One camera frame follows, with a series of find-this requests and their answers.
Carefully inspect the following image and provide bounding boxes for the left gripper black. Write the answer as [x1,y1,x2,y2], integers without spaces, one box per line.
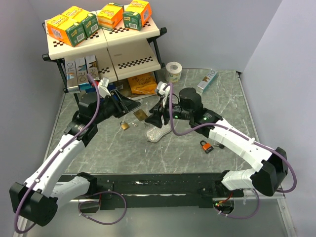
[92,88,141,124]

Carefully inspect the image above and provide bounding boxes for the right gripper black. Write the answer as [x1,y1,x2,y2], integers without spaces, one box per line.
[144,96,192,129]

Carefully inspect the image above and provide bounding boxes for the large brass padlock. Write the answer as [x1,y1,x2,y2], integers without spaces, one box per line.
[133,109,148,121]

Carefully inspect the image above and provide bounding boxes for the small brass padlock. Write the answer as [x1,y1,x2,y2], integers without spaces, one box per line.
[120,120,130,131]

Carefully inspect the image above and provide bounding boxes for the orange black padlock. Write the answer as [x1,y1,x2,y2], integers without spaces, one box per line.
[200,140,214,154]

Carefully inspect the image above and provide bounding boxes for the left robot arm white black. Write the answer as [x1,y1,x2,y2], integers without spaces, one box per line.
[9,89,141,227]

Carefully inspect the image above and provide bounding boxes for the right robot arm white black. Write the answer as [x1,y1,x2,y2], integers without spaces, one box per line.
[145,83,288,197]

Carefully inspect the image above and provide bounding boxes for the brown chip bag middle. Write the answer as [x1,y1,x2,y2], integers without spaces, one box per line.
[114,79,132,97]

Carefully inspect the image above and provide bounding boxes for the silver glitter sponge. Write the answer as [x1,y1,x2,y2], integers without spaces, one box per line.
[146,124,171,143]

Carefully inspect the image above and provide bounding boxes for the yellow honey dijon chip bag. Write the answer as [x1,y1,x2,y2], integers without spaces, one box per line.
[127,73,158,95]

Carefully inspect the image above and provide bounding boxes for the toilet paper roll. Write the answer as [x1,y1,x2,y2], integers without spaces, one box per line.
[165,62,182,83]

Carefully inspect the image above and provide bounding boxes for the white two-tier shelf rack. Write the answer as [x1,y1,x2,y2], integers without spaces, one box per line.
[42,18,167,84]

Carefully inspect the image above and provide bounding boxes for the dark RO box right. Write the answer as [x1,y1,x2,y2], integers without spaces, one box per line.
[85,55,100,83]

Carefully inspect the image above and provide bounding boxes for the blue RO box middle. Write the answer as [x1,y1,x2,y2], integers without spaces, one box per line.
[75,58,91,91]

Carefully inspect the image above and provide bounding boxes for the silver RO box left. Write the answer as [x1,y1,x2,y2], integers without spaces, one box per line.
[65,61,80,93]

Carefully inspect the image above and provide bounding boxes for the teal RO box on table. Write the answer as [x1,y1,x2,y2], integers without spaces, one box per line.
[197,70,218,93]

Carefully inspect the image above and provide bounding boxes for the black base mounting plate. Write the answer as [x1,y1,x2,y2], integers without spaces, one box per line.
[73,173,244,210]

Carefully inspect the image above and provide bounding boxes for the orange sponge box open window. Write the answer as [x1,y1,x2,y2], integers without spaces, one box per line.
[97,2,124,30]

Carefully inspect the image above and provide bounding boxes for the yellow green sponge box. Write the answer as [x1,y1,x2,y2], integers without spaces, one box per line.
[62,6,100,37]

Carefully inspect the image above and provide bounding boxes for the orange green sponge box right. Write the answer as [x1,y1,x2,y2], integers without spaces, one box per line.
[123,0,152,31]

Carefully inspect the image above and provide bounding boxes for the orange sponge box front left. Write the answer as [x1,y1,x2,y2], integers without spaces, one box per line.
[46,14,87,47]

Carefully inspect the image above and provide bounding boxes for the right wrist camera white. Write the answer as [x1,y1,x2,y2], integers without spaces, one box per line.
[155,81,171,107]

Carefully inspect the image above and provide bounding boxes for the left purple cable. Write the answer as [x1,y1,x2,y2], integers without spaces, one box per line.
[13,73,101,234]

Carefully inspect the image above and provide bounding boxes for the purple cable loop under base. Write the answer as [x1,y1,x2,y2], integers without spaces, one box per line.
[78,190,128,225]

